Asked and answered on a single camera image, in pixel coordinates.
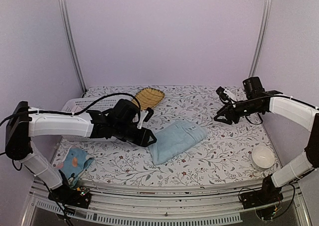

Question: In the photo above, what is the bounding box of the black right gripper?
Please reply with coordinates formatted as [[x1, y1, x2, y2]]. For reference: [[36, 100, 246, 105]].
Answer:
[[214, 98, 263, 125]]

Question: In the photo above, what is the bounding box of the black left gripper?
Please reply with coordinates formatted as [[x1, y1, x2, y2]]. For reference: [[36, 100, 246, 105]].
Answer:
[[113, 122, 158, 148]]

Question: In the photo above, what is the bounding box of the light blue towel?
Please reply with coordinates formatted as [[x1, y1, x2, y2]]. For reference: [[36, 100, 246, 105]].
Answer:
[[149, 119, 207, 165]]

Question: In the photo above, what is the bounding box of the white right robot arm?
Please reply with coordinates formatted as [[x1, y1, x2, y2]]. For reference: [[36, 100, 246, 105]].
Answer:
[[214, 87, 319, 204]]

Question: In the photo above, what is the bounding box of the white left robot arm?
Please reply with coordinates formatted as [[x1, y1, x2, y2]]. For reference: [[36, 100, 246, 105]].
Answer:
[[4, 99, 157, 203]]

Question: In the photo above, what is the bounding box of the woven bamboo tray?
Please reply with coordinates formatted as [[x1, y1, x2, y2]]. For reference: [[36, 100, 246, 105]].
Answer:
[[135, 87, 165, 110]]

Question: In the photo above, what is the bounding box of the floral patterned table mat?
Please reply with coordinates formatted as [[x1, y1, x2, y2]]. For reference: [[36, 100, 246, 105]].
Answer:
[[53, 86, 280, 187]]

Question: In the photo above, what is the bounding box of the white bowl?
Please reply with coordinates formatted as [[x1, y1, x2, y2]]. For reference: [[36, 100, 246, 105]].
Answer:
[[250, 146, 275, 170]]

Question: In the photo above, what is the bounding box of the blue cartoon print towel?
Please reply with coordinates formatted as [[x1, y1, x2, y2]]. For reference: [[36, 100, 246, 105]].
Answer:
[[55, 146, 94, 188]]

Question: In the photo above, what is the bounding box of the white plastic mesh basket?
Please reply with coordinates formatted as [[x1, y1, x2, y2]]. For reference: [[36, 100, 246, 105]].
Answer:
[[59, 97, 125, 143]]

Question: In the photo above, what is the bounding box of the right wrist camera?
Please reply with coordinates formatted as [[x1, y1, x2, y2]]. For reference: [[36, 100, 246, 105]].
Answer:
[[216, 86, 237, 103]]

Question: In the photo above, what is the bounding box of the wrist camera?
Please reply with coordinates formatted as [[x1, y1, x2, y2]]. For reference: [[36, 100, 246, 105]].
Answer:
[[216, 86, 237, 103], [133, 107, 154, 129]]

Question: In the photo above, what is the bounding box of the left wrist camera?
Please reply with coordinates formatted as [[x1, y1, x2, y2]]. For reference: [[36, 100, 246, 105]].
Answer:
[[133, 107, 154, 129]]

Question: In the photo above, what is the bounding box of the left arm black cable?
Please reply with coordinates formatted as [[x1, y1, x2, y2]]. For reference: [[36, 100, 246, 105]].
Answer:
[[0, 92, 142, 127]]

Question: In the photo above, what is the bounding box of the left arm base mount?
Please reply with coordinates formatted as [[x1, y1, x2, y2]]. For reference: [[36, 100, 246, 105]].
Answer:
[[48, 185, 92, 209]]

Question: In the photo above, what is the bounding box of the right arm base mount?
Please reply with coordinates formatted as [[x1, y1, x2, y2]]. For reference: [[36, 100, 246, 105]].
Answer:
[[238, 175, 284, 209]]

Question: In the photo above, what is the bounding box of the aluminium front rail frame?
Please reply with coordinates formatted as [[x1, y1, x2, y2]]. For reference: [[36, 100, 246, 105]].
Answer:
[[21, 178, 312, 226]]

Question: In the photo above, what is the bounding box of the right aluminium frame post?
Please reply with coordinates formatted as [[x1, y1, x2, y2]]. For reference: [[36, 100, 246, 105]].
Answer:
[[249, 0, 272, 77]]

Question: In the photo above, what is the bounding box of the aluminium frame post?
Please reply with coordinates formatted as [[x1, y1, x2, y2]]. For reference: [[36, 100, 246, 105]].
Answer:
[[58, 0, 87, 94], [249, 0, 272, 77]]

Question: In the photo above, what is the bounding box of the left aluminium frame post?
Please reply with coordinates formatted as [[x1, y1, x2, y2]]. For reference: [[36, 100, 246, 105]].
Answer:
[[58, 0, 87, 94]]

